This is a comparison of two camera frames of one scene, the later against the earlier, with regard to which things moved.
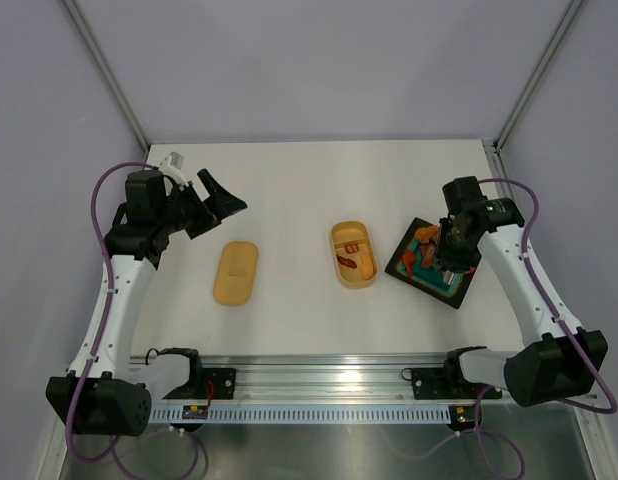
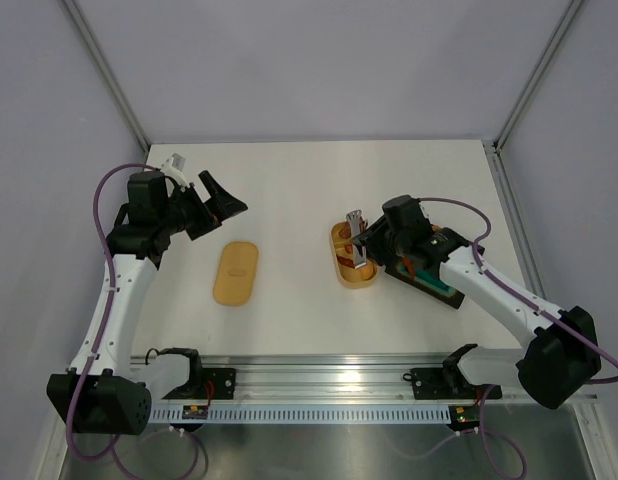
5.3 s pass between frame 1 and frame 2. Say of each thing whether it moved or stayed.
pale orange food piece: stayed
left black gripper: stayed
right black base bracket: stayed
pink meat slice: moved
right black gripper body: moved
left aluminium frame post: stayed
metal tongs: moved
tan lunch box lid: stayed
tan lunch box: stayed
